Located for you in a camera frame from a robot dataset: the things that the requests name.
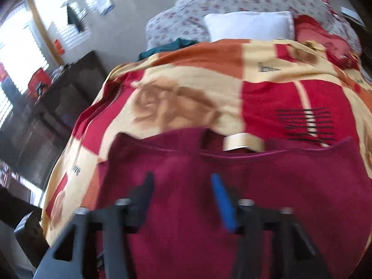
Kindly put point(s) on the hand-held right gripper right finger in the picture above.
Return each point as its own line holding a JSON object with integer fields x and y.
{"x": 224, "y": 205}

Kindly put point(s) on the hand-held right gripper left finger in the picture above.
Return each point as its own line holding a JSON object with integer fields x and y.
{"x": 143, "y": 197}

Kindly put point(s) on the maroon sweater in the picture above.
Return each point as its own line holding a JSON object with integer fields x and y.
{"x": 189, "y": 252}

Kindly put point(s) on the printed fleece blanket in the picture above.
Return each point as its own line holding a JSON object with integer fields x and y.
{"x": 189, "y": 98}

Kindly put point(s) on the dark wooden cabinet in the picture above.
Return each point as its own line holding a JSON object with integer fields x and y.
{"x": 32, "y": 148}

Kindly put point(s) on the dark wooden table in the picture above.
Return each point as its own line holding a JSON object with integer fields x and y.
{"x": 69, "y": 93}

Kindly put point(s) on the clear plastic bag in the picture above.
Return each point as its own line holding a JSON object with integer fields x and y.
{"x": 59, "y": 72}

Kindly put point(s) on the teal cloth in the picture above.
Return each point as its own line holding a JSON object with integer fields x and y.
{"x": 165, "y": 48}

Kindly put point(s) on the red cardboard box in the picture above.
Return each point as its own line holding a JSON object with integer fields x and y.
{"x": 39, "y": 81}

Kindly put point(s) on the red paper decoration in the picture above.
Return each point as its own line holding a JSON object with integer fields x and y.
{"x": 2, "y": 72}
{"x": 59, "y": 47}

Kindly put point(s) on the white pillow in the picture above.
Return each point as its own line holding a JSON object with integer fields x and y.
{"x": 247, "y": 26}

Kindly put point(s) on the red cloth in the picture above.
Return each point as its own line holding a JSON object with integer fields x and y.
{"x": 322, "y": 39}

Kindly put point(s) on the dark hanging cloth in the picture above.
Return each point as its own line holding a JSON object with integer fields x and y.
{"x": 74, "y": 17}

